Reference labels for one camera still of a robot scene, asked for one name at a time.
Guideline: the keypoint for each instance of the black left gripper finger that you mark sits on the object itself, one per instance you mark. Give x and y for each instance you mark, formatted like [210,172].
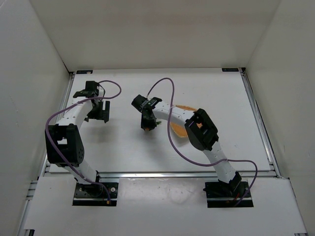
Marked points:
[106,112]
[96,104]

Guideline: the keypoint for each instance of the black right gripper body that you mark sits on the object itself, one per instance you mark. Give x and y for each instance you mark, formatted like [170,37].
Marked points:
[147,122]

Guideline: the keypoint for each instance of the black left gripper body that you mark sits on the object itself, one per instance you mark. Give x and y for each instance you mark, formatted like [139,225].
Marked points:
[103,113]

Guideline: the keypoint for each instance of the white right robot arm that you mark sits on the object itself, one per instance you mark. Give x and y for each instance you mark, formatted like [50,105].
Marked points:
[201,132]

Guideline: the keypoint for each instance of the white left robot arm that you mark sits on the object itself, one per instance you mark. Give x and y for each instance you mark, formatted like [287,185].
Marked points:
[63,141]

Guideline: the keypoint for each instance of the orange woven fruit bowl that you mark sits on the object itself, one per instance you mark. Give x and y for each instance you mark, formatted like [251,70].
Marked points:
[179,127]

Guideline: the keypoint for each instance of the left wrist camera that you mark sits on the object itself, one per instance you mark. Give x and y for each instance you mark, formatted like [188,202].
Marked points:
[91,90]

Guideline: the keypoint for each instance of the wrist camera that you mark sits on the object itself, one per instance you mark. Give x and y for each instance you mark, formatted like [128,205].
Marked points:
[141,103]
[91,90]

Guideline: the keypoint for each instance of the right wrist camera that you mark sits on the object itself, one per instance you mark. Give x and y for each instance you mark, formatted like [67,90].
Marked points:
[141,103]

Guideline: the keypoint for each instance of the aluminium table edge rail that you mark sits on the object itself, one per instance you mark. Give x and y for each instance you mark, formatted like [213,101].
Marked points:
[249,174]

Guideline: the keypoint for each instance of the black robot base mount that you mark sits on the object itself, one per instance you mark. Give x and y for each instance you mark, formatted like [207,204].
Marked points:
[94,195]

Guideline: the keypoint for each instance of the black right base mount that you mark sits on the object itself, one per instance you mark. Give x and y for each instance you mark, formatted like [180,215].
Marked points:
[220,197]

